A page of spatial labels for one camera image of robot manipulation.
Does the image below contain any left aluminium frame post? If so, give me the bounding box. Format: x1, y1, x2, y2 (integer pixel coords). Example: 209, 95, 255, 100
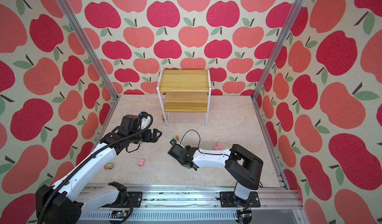
55, 0, 119, 102

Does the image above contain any black corrugated cable conduit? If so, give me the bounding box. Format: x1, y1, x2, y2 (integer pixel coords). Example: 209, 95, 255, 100
36, 112, 154, 224

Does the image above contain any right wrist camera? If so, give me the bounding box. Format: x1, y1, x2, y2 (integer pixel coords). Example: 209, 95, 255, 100
170, 138, 177, 145

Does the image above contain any aluminium frame post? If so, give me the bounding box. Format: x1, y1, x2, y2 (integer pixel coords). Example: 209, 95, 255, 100
55, 0, 119, 102
251, 0, 305, 104

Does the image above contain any wooden two-tier white-frame shelf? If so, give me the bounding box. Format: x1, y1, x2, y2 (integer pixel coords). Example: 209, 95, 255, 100
156, 67, 212, 125

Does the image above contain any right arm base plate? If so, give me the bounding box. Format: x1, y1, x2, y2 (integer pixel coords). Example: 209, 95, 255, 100
219, 192, 261, 208

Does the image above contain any front aluminium rail frame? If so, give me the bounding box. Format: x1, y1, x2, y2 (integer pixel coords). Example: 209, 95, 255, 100
78, 185, 309, 224

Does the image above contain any right aluminium frame post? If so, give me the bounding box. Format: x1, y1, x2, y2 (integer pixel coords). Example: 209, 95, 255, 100
251, 0, 305, 104

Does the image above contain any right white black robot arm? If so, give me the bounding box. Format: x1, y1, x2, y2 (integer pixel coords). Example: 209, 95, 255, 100
168, 143, 264, 206

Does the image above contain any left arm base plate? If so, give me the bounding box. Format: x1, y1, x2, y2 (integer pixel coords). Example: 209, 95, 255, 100
110, 191, 143, 208

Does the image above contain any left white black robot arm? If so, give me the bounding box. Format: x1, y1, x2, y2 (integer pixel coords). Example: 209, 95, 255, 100
36, 112, 162, 224

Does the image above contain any pink blue toy car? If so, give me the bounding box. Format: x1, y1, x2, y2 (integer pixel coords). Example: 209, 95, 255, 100
104, 163, 114, 170

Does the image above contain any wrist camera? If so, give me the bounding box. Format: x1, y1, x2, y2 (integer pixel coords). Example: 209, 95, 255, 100
170, 138, 177, 145
138, 112, 151, 130

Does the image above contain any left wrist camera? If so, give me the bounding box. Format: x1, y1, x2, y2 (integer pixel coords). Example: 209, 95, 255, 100
138, 112, 151, 130

